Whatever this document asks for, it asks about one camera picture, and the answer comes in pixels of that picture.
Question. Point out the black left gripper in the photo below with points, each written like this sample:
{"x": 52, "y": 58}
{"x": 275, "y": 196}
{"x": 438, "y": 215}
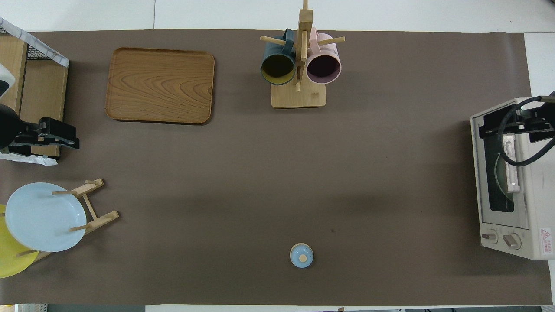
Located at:
{"x": 26, "y": 145}

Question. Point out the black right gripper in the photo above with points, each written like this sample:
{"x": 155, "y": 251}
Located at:
{"x": 540, "y": 128}

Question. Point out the pale green plate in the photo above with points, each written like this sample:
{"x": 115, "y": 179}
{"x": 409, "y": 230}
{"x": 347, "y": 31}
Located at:
{"x": 501, "y": 177}

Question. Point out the glass oven door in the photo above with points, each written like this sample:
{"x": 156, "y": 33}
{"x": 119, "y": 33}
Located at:
{"x": 488, "y": 190}

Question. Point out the beige toaster oven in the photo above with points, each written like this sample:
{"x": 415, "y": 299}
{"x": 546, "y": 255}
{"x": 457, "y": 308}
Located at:
{"x": 535, "y": 208}

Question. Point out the silver oven knob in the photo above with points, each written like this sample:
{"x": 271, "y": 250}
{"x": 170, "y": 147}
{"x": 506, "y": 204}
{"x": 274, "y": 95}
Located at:
{"x": 490, "y": 236}
{"x": 511, "y": 240}

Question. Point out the white rounded device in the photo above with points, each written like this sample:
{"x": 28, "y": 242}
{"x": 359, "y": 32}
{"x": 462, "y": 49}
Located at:
{"x": 4, "y": 82}

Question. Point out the white checked cloth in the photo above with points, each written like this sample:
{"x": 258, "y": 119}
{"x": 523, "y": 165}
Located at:
{"x": 43, "y": 47}

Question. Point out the light blue plate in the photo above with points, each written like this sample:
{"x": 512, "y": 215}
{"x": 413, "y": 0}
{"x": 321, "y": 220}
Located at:
{"x": 41, "y": 219}

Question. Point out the wooden plate rack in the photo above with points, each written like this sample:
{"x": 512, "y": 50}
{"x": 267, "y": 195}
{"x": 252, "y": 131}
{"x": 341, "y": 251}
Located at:
{"x": 102, "y": 219}

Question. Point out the wooden serving tray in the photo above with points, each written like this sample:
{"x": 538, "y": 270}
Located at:
{"x": 160, "y": 84}

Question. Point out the yellow plate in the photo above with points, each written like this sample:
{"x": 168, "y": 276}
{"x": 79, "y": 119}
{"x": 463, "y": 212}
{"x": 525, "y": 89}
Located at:
{"x": 8, "y": 260}

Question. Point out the brown table mat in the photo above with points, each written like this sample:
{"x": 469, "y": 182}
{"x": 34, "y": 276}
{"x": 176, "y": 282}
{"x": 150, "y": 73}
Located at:
{"x": 217, "y": 195}

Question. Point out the pink mug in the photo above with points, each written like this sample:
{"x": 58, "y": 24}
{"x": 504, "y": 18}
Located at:
{"x": 323, "y": 67}

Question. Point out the wooden mug tree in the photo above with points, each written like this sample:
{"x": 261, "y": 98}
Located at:
{"x": 299, "y": 97}

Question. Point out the dark blue mug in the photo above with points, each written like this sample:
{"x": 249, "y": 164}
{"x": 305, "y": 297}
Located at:
{"x": 277, "y": 67}

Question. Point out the blue call bell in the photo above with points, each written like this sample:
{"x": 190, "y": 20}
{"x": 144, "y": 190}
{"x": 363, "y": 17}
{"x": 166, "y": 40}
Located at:
{"x": 301, "y": 256}

